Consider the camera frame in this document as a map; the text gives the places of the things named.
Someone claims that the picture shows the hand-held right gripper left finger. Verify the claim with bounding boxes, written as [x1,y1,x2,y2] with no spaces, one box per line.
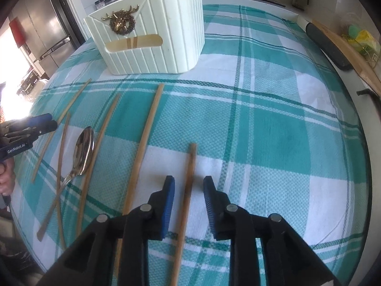
[36,175,176,286]

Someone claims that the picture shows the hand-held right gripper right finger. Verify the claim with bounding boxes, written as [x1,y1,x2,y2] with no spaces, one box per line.
[203,176,343,286]

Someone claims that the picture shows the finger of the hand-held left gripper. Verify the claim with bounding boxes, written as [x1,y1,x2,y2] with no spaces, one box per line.
[6,113,52,128]
[9,121,58,142]

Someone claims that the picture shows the large metal spoon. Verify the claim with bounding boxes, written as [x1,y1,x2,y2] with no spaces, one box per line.
[36,126,96,242]

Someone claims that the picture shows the cream ribbed utensil holder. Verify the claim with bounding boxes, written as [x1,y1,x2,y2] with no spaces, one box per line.
[83,0,205,75]

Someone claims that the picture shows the person's left hand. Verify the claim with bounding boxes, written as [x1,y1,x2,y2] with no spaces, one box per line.
[0,159,16,197]

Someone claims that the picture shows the red hanging cloth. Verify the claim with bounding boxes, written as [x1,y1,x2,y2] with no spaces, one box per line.
[9,18,26,48]

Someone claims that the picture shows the grey refrigerator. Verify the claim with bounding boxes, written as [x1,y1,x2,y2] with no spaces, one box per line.
[9,0,78,75]

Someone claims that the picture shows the teal checked tablecloth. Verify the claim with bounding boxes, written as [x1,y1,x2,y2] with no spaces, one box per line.
[13,4,368,286]

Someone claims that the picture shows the wooden cutting board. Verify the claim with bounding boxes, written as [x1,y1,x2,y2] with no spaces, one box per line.
[311,19,381,96]

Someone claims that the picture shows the yellow green sponges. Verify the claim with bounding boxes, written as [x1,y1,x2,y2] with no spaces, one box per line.
[341,24,381,63]

